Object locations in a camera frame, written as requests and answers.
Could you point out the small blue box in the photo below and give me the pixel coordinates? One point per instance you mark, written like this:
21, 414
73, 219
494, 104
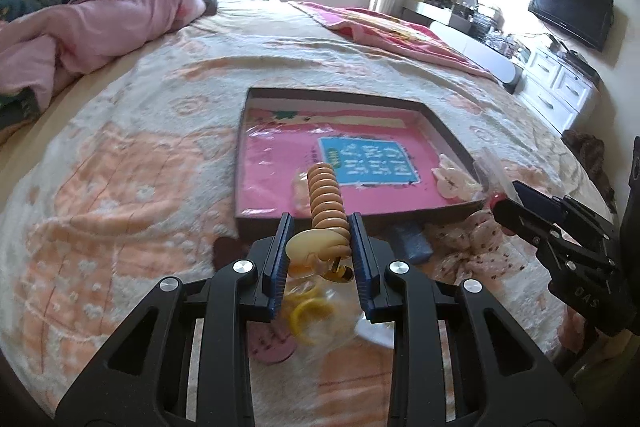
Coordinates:
412, 243

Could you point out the pink card with blue label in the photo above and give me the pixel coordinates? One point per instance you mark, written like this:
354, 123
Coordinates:
280, 172

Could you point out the white low bench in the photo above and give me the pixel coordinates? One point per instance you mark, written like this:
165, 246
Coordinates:
480, 47

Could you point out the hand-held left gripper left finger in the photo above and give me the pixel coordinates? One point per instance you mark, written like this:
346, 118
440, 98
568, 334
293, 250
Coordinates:
277, 264

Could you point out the pink printed blanket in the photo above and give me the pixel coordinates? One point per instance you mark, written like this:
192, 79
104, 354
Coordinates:
380, 27

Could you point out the pink quilt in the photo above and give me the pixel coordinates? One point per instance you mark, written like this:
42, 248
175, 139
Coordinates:
100, 32

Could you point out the orange spiral hair clip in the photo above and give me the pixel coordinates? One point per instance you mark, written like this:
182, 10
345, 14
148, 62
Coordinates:
325, 202

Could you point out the white drawer cabinet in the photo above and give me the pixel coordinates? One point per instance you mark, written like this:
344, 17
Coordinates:
555, 82

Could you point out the shallow cardboard box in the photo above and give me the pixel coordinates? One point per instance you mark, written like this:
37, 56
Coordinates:
260, 212

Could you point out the brown fuzzy cloth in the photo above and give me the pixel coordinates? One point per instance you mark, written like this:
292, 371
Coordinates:
592, 152

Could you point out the black flat television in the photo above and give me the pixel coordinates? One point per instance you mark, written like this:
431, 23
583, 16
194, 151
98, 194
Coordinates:
570, 7

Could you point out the bag of white flower clips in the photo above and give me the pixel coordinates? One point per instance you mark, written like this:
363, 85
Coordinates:
452, 179

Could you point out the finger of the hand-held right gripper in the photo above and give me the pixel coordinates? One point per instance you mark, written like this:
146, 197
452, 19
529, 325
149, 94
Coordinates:
520, 222
537, 203

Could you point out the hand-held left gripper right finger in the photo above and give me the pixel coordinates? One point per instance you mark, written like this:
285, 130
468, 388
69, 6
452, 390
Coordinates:
362, 264

